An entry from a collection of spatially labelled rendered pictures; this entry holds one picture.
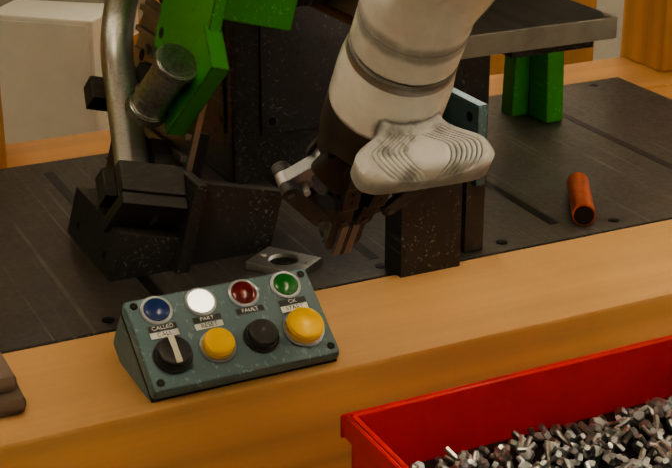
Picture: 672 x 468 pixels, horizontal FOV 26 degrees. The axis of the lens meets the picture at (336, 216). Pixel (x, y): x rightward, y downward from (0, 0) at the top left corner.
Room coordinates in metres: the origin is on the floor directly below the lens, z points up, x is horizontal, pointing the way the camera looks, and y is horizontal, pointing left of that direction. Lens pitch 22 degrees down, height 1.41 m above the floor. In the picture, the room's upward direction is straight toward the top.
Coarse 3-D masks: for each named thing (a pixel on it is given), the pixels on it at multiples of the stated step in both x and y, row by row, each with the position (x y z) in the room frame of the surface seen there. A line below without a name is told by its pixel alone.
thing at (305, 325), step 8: (296, 312) 1.00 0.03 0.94; (304, 312) 1.00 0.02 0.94; (312, 312) 1.00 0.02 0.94; (288, 320) 0.99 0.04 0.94; (296, 320) 0.99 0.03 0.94; (304, 320) 0.99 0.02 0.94; (312, 320) 0.99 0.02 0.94; (320, 320) 0.99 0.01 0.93; (288, 328) 0.99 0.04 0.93; (296, 328) 0.98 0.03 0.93; (304, 328) 0.98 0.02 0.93; (312, 328) 0.99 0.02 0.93; (320, 328) 0.99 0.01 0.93; (296, 336) 0.98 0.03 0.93; (304, 336) 0.98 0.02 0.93; (312, 336) 0.98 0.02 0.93; (320, 336) 0.99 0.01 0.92
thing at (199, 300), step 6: (192, 294) 1.00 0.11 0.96; (198, 294) 1.00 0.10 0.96; (204, 294) 1.00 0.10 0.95; (210, 294) 1.00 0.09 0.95; (192, 300) 0.99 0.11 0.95; (198, 300) 0.99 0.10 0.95; (204, 300) 0.99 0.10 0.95; (210, 300) 0.99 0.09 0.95; (192, 306) 0.99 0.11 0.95; (198, 306) 0.99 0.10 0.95; (204, 306) 0.99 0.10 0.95; (210, 306) 0.99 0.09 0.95
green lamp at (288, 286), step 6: (276, 276) 1.03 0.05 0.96; (282, 276) 1.03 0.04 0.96; (288, 276) 1.03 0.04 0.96; (276, 282) 1.02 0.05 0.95; (282, 282) 1.02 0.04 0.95; (288, 282) 1.02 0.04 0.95; (294, 282) 1.03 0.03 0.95; (276, 288) 1.02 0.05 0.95; (282, 288) 1.02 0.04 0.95; (288, 288) 1.02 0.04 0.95; (294, 288) 1.02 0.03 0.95; (288, 294) 1.02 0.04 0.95
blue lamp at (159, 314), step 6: (150, 300) 0.98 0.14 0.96; (156, 300) 0.98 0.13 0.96; (162, 300) 0.99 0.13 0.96; (144, 306) 0.98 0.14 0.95; (150, 306) 0.98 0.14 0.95; (156, 306) 0.98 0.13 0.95; (162, 306) 0.98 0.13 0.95; (168, 306) 0.98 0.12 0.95; (144, 312) 0.97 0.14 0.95; (150, 312) 0.97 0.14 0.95; (156, 312) 0.97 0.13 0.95; (162, 312) 0.98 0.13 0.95; (168, 312) 0.98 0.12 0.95; (150, 318) 0.97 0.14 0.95; (156, 318) 0.97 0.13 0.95; (162, 318) 0.97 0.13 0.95
